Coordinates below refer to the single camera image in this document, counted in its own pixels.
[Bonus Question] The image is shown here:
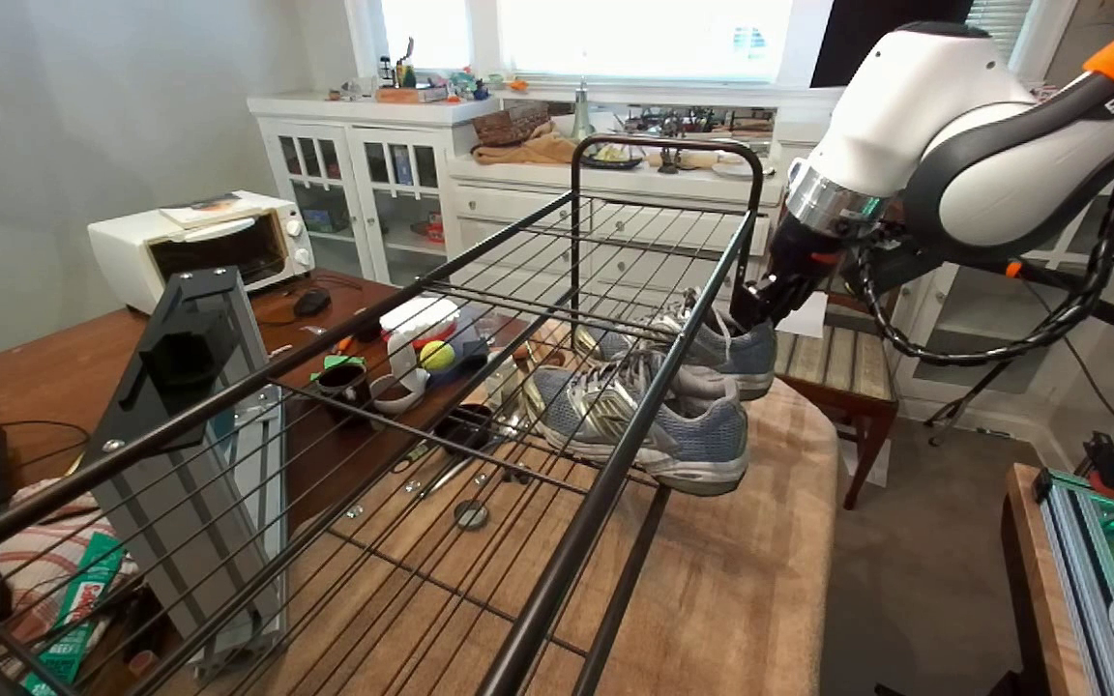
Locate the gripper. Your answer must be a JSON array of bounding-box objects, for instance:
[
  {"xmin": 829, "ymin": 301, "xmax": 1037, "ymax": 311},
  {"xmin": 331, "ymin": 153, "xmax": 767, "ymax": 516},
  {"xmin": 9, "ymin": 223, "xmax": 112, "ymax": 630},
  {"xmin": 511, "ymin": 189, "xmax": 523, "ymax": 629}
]
[{"xmin": 730, "ymin": 213, "xmax": 854, "ymax": 331}]

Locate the grey blue sneaker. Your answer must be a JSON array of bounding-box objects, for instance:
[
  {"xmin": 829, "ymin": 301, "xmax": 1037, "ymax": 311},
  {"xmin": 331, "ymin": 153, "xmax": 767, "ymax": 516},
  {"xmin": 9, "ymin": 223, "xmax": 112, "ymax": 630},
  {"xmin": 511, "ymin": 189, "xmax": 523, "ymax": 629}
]
[
  {"xmin": 573, "ymin": 290, "xmax": 778, "ymax": 401},
  {"xmin": 522, "ymin": 350, "xmax": 750, "ymax": 497}
]

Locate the black metal shoe rack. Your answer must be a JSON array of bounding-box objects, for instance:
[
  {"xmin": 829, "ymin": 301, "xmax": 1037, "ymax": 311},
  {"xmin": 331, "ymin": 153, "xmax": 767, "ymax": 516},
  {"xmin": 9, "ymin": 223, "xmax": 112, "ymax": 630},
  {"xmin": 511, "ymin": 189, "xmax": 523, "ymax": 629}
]
[{"xmin": 0, "ymin": 134, "xmax": 767, "ymax": 696}]

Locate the wooden chair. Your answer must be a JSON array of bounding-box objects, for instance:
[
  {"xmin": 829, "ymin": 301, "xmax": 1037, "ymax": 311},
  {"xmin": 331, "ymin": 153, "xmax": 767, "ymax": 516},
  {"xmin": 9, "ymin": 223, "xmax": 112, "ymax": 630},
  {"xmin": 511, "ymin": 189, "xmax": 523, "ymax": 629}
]
[{"xmin": 774, "ymin": 288, "xmax": 902, "ymax": 510}]

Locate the white sideboard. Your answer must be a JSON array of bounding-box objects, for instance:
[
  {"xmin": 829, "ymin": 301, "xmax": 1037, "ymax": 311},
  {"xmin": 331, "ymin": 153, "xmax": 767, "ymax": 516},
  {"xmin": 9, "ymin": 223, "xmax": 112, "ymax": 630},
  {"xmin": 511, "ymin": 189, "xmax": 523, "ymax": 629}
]
[{"xmin": 445, "ymin": 82, "xmax": 848, "ymax": 320}]

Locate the tan towel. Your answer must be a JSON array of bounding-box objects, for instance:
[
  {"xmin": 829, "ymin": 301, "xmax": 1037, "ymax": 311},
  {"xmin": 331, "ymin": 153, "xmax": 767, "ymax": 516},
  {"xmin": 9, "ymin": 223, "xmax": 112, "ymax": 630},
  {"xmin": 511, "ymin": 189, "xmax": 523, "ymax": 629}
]
[{"xmin": 471, "ymin": 122, "xmax": 579, "ymax": 166}]

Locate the window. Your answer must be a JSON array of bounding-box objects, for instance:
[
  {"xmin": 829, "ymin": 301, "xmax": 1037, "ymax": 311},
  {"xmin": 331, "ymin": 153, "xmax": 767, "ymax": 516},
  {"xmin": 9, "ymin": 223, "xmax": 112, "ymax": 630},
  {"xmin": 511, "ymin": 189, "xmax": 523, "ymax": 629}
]
[{"xmin": 343, "ymin": 0, "xmax": 835, "ymax": 86}]

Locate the wicker basket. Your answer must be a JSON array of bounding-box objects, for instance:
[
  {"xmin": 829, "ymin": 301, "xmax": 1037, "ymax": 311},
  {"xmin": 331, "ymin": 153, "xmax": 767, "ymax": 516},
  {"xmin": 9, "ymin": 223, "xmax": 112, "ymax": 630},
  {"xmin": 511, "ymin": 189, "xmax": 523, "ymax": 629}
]
[{"xmin": 471, "ymin": 101, "xmax": 551, "ymax": 148}]

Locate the black cup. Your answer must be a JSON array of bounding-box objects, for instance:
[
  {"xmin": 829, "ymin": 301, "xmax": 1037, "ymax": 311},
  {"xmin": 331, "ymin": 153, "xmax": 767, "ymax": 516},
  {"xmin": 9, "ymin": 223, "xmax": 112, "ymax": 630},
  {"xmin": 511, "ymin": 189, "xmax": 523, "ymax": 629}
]
[{"xmin": 432, "ymin": 403, "xmax": 496, "ymax": 456}]

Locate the white plastic container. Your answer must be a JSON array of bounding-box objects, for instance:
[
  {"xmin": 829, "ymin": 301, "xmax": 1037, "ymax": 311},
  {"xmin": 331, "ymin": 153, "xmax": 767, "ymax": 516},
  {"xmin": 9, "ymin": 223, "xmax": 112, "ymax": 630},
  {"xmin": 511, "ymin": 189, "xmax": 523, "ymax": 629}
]
[{"xmin": 380, "ymin": 296, "xmax": 463, "ymax": 390}]

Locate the red clamp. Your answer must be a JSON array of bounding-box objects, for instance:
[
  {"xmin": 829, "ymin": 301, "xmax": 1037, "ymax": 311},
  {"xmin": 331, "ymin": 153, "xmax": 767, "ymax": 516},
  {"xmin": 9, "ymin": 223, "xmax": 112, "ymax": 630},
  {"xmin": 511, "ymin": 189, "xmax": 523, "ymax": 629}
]
[{"xmin": 1082, "ymin": 431, "xmax": 1114, "ymax": 500}]

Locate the white bowl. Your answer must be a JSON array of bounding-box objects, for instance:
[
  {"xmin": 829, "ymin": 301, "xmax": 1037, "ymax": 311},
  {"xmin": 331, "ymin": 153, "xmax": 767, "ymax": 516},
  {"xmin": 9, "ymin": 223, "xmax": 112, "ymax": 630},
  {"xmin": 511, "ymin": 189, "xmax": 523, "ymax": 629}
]
[{"xmin": 369, "ymin": 371, "xmax": 428, "ymax": 418}]

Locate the white glass door cabinet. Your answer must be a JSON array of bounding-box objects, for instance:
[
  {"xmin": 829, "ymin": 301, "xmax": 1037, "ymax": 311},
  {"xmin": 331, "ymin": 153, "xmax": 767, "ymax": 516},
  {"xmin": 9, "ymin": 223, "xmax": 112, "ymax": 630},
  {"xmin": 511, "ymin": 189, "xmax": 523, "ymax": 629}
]
[{"xmin": 247, "ymin": 92, "xmax": 502, "ymax": 288}]

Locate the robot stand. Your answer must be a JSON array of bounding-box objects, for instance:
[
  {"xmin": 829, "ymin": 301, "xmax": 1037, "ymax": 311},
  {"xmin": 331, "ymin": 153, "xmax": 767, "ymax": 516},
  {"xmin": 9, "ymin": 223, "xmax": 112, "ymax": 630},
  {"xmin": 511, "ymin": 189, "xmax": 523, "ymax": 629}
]
[{"xmin": 1000, "ymin": 462, "xmax": 1114, "ymax": 696}]

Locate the black mug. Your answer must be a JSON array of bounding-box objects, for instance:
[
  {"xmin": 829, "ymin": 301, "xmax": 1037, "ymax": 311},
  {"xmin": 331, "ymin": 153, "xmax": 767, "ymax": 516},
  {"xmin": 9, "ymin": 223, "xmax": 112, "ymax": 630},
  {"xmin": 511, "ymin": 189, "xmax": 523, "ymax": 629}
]
[{"xmin": 314, "ymin": 362, "xmax": 373, "ymax": 419}]

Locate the book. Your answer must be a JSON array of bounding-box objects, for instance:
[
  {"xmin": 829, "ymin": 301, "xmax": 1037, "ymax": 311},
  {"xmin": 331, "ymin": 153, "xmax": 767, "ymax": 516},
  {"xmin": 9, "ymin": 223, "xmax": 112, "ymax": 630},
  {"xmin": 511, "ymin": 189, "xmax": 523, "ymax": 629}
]
[{"xmin": 159, "ymin": 192, "xmax": 266, "ymax": 229}]

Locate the aluminium stand with black plate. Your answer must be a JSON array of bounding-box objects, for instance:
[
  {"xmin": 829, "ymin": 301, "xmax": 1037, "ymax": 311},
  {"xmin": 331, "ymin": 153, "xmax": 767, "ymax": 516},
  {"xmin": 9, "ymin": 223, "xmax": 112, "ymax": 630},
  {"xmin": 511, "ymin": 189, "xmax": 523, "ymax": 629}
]
[{"xmin": 81, "ymin": 267, "xmax": 289, "ymax": 680}]

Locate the white toaster oven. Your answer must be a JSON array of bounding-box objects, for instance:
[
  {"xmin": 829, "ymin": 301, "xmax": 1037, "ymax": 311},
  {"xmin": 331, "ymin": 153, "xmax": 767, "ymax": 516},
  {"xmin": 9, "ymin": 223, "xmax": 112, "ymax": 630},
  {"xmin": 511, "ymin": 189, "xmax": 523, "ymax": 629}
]
[{"xmin": 87, "ymin": 190, "xmax": 317, "ymax": 316}]

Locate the green box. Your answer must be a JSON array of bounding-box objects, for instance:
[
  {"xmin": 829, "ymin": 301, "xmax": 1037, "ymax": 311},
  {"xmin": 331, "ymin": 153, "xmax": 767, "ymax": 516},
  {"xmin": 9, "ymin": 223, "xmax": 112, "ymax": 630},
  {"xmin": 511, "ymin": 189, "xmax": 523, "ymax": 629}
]
[{"xmin": 21, "ymin": 531, "xmax": 129, "ymax": 696}]

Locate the plaid cloth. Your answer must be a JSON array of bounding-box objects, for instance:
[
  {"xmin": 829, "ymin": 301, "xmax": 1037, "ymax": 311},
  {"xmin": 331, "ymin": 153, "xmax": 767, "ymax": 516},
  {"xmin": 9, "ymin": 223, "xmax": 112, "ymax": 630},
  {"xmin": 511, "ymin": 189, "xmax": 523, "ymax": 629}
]
[{"xmin": 0, "ymin": 478, "xmax": 144, "ymax": 660}]

